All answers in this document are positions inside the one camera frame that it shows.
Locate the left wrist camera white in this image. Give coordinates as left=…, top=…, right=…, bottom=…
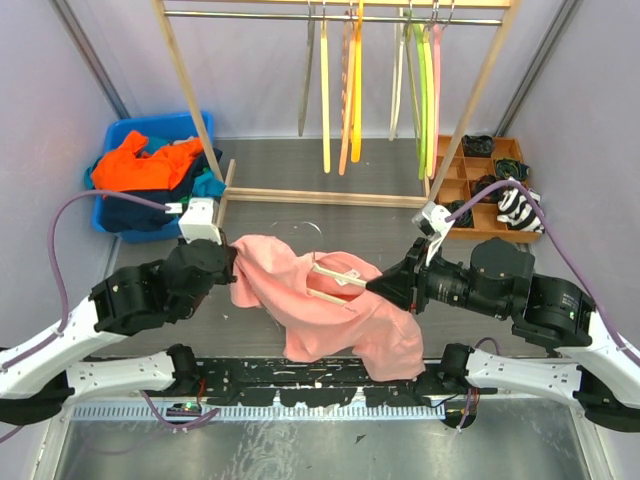
left=178, top=197, right=222, bottom=245

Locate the cream hanger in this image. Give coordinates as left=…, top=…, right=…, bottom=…
left=306, top=253, right=367, bottom=306

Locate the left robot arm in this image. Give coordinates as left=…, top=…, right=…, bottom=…
left=1, top=240, right=237, bottom=427

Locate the pale yellow hanger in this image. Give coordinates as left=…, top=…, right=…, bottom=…
left=320, top=20, right=331, bottom=174

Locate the navy garment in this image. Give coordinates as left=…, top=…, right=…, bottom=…
left=100, top=154, right=210, bottom=233

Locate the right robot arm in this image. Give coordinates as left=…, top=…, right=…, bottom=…
left=366, top=237, right=639, bottom=433

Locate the pink t shirt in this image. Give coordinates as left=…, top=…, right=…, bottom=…
left=230, top=235, right=425, bottom=382

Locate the orange garment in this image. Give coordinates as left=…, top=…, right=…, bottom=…
left=91, top=130, right=206, bottom=193

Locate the wooden compartment tray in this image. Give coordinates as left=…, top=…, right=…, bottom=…
left=436, top=137, right=539, bottom=244

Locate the wooden clothes rack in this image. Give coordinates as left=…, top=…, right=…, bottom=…
left=151, top=0, right=524, bottom=211

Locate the white hanger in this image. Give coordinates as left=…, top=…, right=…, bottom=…
left=389, top=23, right=404, bottom=141

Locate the light orange hanger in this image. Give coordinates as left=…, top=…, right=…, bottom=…
left=338, top=22, right=355, bottom=176

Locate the teal garment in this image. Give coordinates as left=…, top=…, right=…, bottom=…
left=83, top=166, right=226, bottom=197

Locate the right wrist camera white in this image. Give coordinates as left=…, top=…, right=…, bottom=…
left=412, top=201, right=454, bottom=266

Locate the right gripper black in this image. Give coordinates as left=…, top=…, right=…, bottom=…
left=363, top=235, right=505, bottom=317

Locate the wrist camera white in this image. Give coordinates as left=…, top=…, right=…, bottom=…
left=178, top=197, right=222, bottom=245
left=412, top=201, right=454, bottom=266

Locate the rolled dark sock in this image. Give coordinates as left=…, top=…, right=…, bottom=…
left=445, top=200, right=474, bottom=228
left=471, top=174, right=501, bottom=204
left=462, top=135, right=495, bottom=158
left=494, top=158, right=530, bottom=182

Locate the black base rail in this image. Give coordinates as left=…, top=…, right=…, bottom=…
left=144, top=355, right=498, bottom=407

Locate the black white striped cloth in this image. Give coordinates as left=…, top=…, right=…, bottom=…
left=497, top=186, right=545, bottom=233

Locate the yellow green hanger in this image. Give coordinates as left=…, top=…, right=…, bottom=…
left=423, top=26, right=434, bottom=179

